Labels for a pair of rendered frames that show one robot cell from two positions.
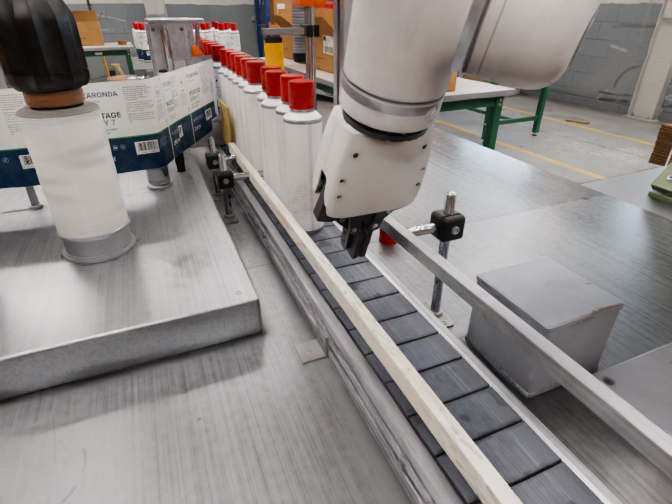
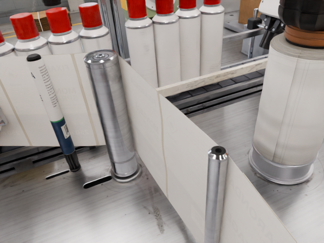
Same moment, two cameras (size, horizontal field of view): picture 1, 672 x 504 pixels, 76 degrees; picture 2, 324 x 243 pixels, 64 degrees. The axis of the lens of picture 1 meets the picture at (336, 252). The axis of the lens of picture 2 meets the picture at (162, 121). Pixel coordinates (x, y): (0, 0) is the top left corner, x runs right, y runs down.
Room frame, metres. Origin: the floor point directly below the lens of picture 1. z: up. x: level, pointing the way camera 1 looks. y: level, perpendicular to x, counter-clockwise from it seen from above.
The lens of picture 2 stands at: (0.68, 0.60, 1.17)
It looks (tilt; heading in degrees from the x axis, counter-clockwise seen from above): 36 degrees down; 272
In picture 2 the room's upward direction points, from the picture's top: 5 degrees counter-clockwise
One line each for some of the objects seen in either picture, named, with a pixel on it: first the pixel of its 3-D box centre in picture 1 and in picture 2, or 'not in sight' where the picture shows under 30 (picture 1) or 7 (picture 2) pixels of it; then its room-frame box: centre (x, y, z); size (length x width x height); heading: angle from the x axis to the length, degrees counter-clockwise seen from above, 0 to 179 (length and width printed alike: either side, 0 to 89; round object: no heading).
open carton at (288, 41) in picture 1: (300, 33); not in sight; (4.04, 0.30, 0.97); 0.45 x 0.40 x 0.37; 117
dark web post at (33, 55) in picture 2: (172, 123); (57, 120); (0.83, 0.31, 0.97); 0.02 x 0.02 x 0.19
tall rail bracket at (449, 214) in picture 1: (427, 262); (258, 41); (0.42, -0.10, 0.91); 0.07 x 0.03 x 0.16; 113
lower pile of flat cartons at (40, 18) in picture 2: not in sight; (50, 19); (2.60, -4.02, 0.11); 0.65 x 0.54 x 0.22; 22
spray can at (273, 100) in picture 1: (280, 141); (167, 47); (0.67, 0.09, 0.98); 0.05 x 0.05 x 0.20
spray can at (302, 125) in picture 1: (304, 159); (210, 37); (0.58, 0.04, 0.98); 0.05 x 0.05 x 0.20
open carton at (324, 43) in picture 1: (341, 40); not in sight; (3.23, -0.04, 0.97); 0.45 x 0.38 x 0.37; 118
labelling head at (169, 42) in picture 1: (186, 84); not in sight; (1.05, 0.34, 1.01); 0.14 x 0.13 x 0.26; 23
